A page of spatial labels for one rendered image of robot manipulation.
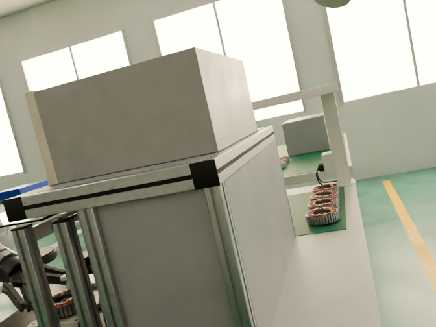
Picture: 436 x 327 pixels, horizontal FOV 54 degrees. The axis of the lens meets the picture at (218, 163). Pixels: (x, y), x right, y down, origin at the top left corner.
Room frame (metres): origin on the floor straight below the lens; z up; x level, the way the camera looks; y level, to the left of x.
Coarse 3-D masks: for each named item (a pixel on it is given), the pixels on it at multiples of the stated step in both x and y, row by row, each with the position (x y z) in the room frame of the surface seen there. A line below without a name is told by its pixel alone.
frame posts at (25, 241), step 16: (64, 224) 0.82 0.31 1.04; (16, 240) 0.85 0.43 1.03; (32, 240) 0.86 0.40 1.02; (64, 240) 0.83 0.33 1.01; (32, 256) 0.85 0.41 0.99; (64, 256) 0.82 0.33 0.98; (80, 256) 0.83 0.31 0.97; (32, 272) 0.85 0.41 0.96; (80, 272) 0.82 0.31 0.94; (32, 288) 0.85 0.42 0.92; (48, 288) 0.87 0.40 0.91; (80, 288) 0.82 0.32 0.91; (32, 304) 0.85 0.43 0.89; (48, 304) 0.87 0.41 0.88; (80, 304) 0.83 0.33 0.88; (96, 304) 0.84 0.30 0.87; (48, 320) 0.85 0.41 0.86; (80, 320) 0.82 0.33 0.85; (96, 320) 0.84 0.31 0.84
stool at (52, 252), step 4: (40, 248) 2.92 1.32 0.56; (44, 248) 2.89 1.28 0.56; (48, 248) 2.86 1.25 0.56; (52, 248) 2.83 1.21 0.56; (40, 252) 2.80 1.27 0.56; (44, 252) 2.77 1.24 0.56; (48, 252) 2.75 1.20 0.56; (52, 252) 2.77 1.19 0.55; (56, 252) 2.82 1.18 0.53; (44, 256) 2.70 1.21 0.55; (48, 256) 2.71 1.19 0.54; (52, 256) 2.74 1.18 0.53; (44, 260) 2.68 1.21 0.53; (48, 260) 2.70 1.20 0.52; (52, 260) 2.75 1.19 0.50
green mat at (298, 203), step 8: (344, 192) 1.78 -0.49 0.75; (296, 200) 1.83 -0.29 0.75; (304, 200) 1.79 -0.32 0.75; (344, 200) 1.65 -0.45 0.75; (296, 208) 1.70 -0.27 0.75; (304, 208) 1.67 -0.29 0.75; (344, 208) 1.54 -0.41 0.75; (296, 216) 1.58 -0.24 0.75; (304, 216) 1.56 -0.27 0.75; (344, 216) 1.45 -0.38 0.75; (296, 224) 1.47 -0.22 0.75; (304, 224) 1.45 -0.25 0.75; (328, 224) 1.39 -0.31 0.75; (336, 224) 1.37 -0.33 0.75; (344, 224) 1.35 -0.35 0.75; (296, 232) 1.39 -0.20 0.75; (304, 232) 1.37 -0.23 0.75; (312, 232) 1.35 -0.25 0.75; (320, 232) 1.33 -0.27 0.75
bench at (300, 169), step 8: (344, 136) 3.84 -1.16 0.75; (280, 152) 3.69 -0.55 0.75; (312, 152) 3.23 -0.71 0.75; (320, 152) 3.14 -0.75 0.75; (296, 160) 3.02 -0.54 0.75; (304, 160) 2.93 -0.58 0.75; (312, 160) 2.85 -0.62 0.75; (320, 160) 2.78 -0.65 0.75; (288, 168) 2.75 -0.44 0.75; (296, 168) 2.68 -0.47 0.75; (304, 168) 2.61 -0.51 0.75; (312, 168) 2.55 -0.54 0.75; (288, 176) 2.46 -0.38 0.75; (296, 176) 2.45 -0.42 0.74; (304, 176) 2.43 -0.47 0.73; (312, 176) 2.42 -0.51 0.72; (320, 176) 2.41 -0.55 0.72; (328, 176) 2.40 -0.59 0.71; (288, 184) 2.46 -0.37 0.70
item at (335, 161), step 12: (336, 84) 1.66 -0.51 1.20; (276, 96) 1.73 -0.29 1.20; (288, 96) 1.71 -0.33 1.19; (300, 96) 1.70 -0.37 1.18; (312, 96) 1.69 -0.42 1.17; (324, 96) 1.91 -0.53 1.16; (324, 108) 1.92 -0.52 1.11; (336, 108) 1.90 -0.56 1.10; (336, 120) 1.91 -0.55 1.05; (336, 132) 1.91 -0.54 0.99; (336, 144) 1.91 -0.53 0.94; (324, 156) 1.91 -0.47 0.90; (336, 156) 1.91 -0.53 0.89; (324, 168) 1.92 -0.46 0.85; (336, 168) 1.92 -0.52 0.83; (348, 168) 1.90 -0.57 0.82; (336, 180) 2.01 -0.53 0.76; (348, 180) 1.90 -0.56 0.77
